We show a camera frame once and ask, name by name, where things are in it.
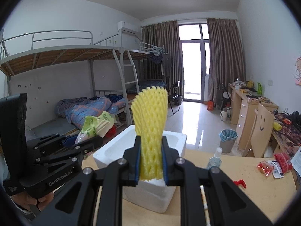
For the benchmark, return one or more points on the metal bunk bed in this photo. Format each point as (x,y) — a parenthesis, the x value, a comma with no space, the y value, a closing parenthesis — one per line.
(59,64)

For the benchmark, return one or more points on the blue lined trash bin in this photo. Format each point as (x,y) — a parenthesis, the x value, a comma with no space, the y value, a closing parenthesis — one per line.
(227,139)

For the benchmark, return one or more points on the pink cartoon wall picture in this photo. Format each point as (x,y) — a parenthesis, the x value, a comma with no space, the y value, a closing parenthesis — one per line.
(297,74)

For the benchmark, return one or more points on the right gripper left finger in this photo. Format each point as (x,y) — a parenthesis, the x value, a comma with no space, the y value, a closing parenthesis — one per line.
(94,195)

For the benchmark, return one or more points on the green floral tissue pack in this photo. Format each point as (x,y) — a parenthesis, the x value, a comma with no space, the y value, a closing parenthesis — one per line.
(95,126)

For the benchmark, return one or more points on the orange snack packet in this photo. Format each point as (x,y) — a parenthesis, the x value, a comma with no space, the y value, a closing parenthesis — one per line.
(265,168)

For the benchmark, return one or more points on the brown right curtain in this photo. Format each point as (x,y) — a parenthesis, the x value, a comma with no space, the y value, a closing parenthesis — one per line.
(227,60)

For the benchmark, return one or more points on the white lotion pump bottle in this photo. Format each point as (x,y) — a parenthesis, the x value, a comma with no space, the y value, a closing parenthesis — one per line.
(240,182)

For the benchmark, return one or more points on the brown left curtain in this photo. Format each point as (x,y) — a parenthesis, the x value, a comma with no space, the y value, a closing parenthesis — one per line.
(167,65)

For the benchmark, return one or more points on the white styrofoam box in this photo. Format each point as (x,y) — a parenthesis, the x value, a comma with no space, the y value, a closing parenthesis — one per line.
(151,192)

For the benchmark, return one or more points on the wooden smiley chair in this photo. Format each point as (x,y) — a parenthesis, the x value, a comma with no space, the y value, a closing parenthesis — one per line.
(260,134)

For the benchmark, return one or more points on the black folding chair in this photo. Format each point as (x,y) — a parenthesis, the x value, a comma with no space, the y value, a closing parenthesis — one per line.
(173,95)

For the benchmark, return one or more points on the white printed paper sheet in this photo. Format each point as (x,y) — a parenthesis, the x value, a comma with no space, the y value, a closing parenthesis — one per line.
(296,161)

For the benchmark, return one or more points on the glass balcony door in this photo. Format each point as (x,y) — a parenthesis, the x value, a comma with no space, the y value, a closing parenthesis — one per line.
(194,40)

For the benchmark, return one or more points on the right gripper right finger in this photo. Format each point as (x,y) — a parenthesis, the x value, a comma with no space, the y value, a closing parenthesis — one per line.
(208,193)

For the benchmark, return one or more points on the person's left hand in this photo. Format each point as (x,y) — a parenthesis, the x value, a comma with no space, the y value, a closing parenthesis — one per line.
(23,201)

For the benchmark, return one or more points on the white air conditioner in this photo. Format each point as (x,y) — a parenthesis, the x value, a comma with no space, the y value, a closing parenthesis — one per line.
(125,26)

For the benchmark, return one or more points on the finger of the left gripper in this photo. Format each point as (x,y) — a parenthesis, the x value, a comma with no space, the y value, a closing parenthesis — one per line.
(69,140)
(87,146)

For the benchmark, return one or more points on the red snack packet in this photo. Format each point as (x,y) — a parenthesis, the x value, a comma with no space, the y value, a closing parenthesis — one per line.
(284,162)

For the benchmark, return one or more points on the yellow foam fruit net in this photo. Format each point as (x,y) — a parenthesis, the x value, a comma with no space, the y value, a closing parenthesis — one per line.
(150,109)

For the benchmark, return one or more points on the brown curtain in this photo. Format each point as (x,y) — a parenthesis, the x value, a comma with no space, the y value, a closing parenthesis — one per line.
(167,65)
(227,60)

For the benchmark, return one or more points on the blue orange quilt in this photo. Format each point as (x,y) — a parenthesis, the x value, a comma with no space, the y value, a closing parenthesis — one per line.
(74,110)

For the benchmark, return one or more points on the wooden drawer desk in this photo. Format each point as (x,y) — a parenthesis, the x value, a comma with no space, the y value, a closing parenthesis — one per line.
(242,115)

